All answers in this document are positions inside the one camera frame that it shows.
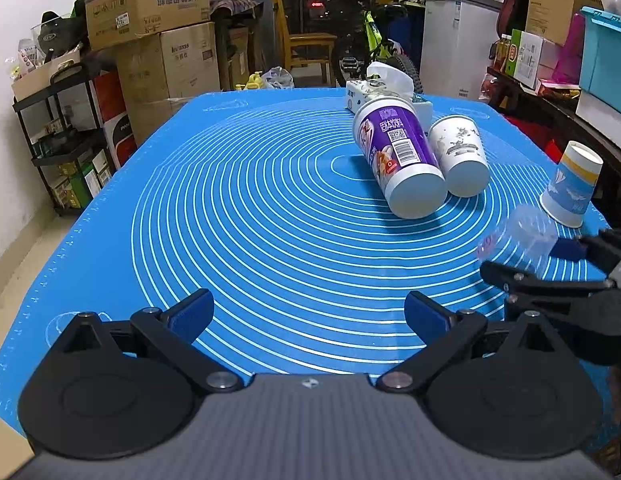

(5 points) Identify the clear plastic cup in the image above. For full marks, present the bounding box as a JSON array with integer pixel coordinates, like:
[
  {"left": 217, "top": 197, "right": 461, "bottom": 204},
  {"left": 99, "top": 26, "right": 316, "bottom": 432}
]
[{"left": 475, "top": 205, "right": 559, "bottom": 272}]

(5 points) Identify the blue yellow paper cup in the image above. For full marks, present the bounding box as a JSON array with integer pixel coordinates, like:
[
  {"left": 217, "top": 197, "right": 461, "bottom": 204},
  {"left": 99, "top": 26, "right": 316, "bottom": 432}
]
[{"left": 539, "top": 141, "right": 603, "bottom": 229}]

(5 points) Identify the white printed paper cup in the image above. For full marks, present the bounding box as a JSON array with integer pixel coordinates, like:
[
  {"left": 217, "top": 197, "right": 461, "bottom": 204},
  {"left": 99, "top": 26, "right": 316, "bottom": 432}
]
[{"left": 428, "top": 115, "right": 489, "bottom": 197}]

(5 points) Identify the purple white tall cup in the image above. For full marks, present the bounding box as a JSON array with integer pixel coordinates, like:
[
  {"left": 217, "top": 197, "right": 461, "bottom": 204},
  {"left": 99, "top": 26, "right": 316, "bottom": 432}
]
[{"left": 353, "top": 96, "right": 447, "bottom": 219}]

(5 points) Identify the dark wooden side table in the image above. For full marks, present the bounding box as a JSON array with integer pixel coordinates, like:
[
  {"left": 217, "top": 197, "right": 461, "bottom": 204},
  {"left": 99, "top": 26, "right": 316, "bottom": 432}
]
[{"left": 487, "top": 67, "right": 621, "bottom": 229}]

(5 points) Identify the blue silicone baking mat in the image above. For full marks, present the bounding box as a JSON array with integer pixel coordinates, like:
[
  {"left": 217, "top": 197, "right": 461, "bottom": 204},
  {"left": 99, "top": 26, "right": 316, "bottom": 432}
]
[{"left": 0, "top": 86, "right": 621, "bottom": 456}]

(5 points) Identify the teal plastic storage bin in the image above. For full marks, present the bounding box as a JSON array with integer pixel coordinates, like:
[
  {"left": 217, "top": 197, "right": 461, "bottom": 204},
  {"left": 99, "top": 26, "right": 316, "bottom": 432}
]
[{"left": 580, "top": 6, "right": 621, "bottom": 113}]

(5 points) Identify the white green product box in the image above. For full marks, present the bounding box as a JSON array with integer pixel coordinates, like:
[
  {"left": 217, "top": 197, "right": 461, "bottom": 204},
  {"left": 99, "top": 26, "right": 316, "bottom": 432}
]
[{"left": 505, "top": 29, "right": 544, "bottom": 89}]

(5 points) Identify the black metal shelf rack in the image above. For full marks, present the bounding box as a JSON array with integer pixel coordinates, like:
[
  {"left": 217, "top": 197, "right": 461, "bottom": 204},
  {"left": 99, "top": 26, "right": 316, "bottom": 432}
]
[{"left": 12, "top": 62, "right": 116, "bottom": 217}]

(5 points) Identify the white tissue pack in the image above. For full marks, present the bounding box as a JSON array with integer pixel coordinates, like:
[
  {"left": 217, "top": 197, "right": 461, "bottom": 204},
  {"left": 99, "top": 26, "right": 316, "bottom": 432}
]
[{"left": 345, "top": 62, "right": 433, "bottom": 125}]

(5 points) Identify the lower large cardboard box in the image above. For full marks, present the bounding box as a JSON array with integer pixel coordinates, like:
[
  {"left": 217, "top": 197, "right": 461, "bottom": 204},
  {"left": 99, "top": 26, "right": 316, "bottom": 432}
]
[{"left": 114, "top": 22, "right": 220, "bottom": 144}]

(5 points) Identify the yellow jug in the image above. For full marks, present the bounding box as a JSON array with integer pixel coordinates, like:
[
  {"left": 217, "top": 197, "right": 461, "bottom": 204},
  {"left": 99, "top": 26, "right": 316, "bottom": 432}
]
[{"left": 236, "top": 72, "right": 266, "bottom": 90}]

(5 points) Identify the white chest freezer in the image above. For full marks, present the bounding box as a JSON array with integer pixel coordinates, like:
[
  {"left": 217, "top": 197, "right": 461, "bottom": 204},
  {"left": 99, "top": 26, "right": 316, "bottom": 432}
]
[{"left": 419, "top": 0, "right": 501, "bottom": 101}]

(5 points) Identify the wooden chair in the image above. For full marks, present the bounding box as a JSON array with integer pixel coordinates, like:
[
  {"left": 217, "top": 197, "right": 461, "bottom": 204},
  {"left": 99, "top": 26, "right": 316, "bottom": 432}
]
[{"left": 271, "top": 0, "right": 337, "bottom": 87}]

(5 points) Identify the black green bicycle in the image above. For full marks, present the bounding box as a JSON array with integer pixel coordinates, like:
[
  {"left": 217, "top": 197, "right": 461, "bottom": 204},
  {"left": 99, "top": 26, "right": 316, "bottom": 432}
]
[{"left": 321, "top": 0, "right": 423, "bottom": 93}]

